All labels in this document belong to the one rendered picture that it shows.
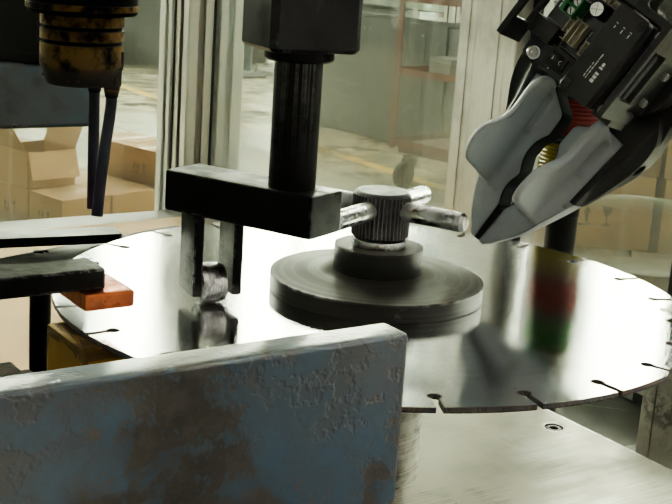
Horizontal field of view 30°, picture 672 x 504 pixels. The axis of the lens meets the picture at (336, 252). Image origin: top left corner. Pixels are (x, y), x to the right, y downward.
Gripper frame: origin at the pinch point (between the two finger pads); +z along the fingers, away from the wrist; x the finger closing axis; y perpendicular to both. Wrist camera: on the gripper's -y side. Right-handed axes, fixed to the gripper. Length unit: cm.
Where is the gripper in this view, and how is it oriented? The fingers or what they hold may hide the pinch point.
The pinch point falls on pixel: (498, 221)
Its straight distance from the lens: 68.8
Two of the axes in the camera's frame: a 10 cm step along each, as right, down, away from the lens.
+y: -5.2, -0.4, -8.5
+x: 6.4, 6.5, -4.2
